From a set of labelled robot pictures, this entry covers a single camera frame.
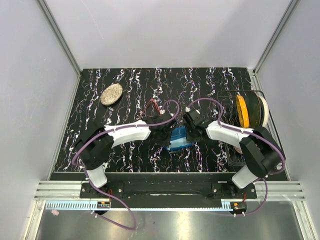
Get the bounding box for cream white plate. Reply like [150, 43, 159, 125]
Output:
[258, 95, 270, 127]

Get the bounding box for blue glasses case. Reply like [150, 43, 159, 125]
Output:
[166, 126, 195, 152]

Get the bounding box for black wire dish rack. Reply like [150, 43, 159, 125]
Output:
[216, 88, 287, 173]

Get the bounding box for white cable duct strip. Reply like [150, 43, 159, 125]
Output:
[45, 196, 234, 212]

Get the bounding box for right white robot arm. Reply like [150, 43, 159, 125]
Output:
[183, 110, 285, 199]

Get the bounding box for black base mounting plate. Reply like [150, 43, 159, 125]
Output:
[79, 180, 257, 203]

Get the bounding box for dark green plate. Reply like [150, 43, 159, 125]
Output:
[244, 91, 263, 129]

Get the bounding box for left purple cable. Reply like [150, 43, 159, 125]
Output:
[71, 99, 181, 230]

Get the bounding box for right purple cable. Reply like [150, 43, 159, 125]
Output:
[187, 97, 286, 216]

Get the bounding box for yellow plate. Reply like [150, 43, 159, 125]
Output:
[236, 95, 250, 128]

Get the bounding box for red frame sunglasses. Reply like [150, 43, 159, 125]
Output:
[140, 98, 161, 117]

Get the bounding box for purple cable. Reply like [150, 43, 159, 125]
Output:
[187, 97, 286, 216]
[71, 99, 181, 230]

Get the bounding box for speckled oval stone coaster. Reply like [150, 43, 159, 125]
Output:
[100, 83, 123, 106]

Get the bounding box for pink patterned mug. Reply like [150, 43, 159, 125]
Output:
[234, 146, 243, 155]

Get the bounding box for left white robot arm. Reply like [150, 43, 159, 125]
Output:
[74, 112, 177, 198]

